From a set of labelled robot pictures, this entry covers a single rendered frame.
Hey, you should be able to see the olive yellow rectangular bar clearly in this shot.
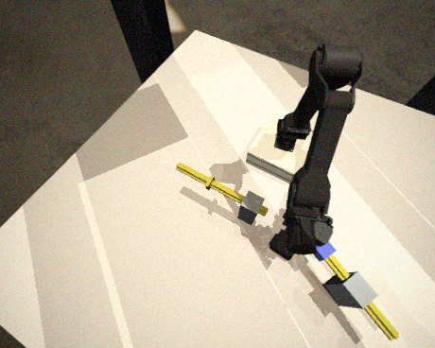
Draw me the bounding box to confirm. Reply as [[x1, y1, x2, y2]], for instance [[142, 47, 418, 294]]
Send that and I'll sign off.
[[176, 163, 269, 225]]

